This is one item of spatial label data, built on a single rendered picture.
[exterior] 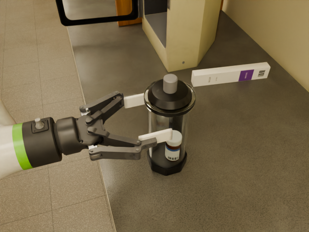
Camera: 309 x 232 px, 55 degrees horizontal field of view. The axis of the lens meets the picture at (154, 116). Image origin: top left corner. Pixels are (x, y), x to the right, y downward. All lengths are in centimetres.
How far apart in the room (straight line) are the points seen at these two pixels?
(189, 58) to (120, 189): 53
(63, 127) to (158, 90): 20
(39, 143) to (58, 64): 228
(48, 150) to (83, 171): 137
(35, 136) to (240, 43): 90
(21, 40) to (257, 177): 286
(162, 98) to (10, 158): 30
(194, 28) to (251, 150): 42
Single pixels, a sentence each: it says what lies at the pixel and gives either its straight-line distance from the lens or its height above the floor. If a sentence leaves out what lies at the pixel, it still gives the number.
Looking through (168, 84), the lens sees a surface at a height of 120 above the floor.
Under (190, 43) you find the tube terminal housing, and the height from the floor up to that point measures 104.
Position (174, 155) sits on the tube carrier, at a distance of 70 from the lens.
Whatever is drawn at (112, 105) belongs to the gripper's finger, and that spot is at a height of 113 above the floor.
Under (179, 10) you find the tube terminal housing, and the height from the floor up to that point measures 116.
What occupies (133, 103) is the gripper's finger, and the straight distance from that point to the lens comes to 68.
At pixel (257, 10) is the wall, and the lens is 131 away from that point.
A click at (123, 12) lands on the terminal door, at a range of 124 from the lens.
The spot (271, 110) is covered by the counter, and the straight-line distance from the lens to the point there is 97.
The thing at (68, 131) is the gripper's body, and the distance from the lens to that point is 59.
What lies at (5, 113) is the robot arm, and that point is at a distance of 76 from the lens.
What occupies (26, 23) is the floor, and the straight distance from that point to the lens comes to 361.
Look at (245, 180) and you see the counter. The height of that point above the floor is 94.
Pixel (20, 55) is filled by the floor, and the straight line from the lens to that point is 310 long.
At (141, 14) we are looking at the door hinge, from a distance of 127.
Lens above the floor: 157
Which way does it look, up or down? 45 degrees down
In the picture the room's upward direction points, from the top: straight up
